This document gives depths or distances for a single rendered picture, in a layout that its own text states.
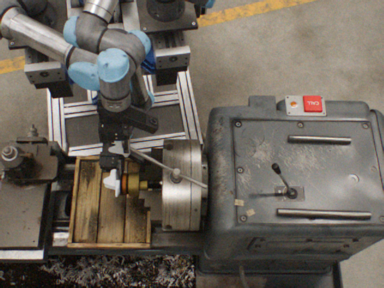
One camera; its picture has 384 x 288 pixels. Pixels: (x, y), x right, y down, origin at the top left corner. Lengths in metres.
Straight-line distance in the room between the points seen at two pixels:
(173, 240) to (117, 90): 0.79
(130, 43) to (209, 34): 2.13
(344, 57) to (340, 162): 1.91
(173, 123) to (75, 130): 0.56
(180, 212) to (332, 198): 0.47
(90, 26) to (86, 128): 1.52
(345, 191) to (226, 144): 0.40
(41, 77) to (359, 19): 2.45
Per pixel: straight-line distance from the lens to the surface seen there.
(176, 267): 2.07
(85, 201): 1.83
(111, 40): 1.22
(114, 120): 1.26
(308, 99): 1.61
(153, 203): 1.57
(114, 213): 1.80
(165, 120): 2.69
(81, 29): 1.25
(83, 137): 2.69
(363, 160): 1.58
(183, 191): 1.46
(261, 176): 1.46
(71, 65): 1.47
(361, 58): 3.44
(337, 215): 1.46
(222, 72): 3.13
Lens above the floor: 2.60
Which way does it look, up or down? 65 degrees down
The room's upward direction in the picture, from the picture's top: 6 degrees clockwise
